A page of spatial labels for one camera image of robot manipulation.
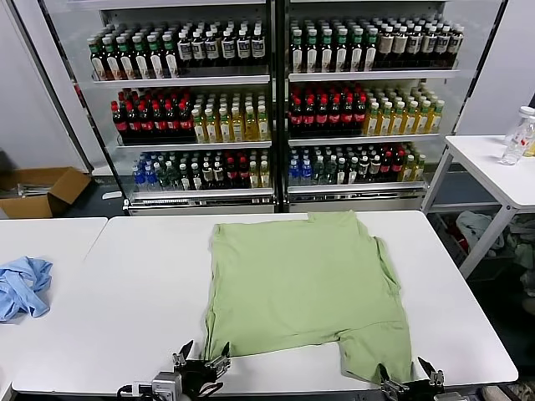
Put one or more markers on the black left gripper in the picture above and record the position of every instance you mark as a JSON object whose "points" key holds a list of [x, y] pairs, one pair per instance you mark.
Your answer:
{"points": [[196, 378]]}

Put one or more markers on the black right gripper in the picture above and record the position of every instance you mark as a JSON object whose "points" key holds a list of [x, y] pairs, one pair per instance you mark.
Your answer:
{"points": [[418, 392]]}

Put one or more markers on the light green printed t-shirt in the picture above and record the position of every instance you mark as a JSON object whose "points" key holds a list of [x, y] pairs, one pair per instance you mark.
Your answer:
{"points": [[301, 284]]}

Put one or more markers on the glass door drinks cabinet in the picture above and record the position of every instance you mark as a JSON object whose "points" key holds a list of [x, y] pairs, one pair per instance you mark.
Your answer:
{"points": [[355, 204], [200, 206]]}

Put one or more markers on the grey white cloth pile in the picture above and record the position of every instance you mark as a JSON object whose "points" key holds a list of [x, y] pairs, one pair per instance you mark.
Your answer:
{"points": [[480, 229]]}

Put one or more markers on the white cabinet shelf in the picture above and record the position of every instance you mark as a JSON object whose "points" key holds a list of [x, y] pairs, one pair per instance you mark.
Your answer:
{"points": [[363, 140], [372, 75], [200, 193], [179, 79], [355, 188], [192, 145]]}

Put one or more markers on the pale green cloth pile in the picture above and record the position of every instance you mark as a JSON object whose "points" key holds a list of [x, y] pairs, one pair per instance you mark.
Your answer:
{"points": [[522, 246]]}

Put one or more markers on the white cap dark drink bottle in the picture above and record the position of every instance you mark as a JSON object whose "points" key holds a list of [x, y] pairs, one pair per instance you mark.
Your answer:
{"points": [[364, 172], [219, 178], [196, 179], [415, 47], [212, 49], [353, 172], [375, 171], [198, 50], [429, 46], [258, 46], [228, 48], [457, 44], [341, 173], [185, 179], [244, 47], [207, 178], [443, 45], [184, 50]]}

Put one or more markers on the green tinted water bottle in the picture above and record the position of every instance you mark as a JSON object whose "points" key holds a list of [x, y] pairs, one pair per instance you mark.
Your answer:
{"points": [[330, 173], [174, 179], [164, 179], [319, 173]]}

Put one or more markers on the blue water bottle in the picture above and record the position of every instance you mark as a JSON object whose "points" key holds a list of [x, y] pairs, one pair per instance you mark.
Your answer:
{"points": [[151, 181], [139, 181], [294, 175], [306, 174]]}

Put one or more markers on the red cap cola bottle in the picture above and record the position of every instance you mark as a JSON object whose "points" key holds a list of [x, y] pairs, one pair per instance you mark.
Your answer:
{"points": [[347, 114], [171, 119], [360, 113], [145, 121], [296, 116], [243, 175], [399, 168], [132, 122], [185, 119], [387, 169], [231, 176], [118, 122], [322, 115], [334, 114], [309, 116], [158, 120]]}

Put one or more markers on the small white floor plate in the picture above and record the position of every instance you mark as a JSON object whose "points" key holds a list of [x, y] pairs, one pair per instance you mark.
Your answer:
{"points": [[111, 195]]}

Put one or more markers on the light blue crumpled garment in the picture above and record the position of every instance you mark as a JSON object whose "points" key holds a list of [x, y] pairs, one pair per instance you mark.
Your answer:
{"points": [[25, 288]]}

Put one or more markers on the yellow juice bottle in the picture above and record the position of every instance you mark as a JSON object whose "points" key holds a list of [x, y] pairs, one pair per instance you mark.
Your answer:
{"points": [[385, 122], [436, 118], [212, 128], [265, 176], [398, 121], [255, 177], [372, 122], [224, 128], [263, 126], [411, 120], [250, 127], [199, 128], [237, 128], [420, 169], [423, 119], [409, 170]]}

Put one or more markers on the white side table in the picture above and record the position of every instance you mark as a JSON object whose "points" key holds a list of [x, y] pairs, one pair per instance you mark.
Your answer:
{"points": [[480, 167]]}

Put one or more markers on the brown cardboard box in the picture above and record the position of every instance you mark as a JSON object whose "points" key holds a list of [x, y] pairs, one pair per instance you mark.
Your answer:
{"points": [[25, 206]]}

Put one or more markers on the grey metal rods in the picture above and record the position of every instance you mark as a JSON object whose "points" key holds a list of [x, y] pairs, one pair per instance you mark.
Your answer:
{"points": [[29, 190]]}

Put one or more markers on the clear bottle white cap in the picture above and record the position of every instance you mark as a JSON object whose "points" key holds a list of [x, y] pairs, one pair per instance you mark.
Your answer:
{"points": [[513, 150]]}

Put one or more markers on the clear bottle yellow liquid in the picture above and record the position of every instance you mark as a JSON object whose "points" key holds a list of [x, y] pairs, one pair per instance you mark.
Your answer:
{"points": [[531, 146]]}

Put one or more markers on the beige label drink bottle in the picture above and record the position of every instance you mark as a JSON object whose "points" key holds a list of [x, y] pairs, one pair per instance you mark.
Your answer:
{"points": [[386, 48], [400, 47]]}

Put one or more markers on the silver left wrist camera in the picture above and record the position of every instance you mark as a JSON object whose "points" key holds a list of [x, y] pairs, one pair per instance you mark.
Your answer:
{"points": [[165, 386]]}

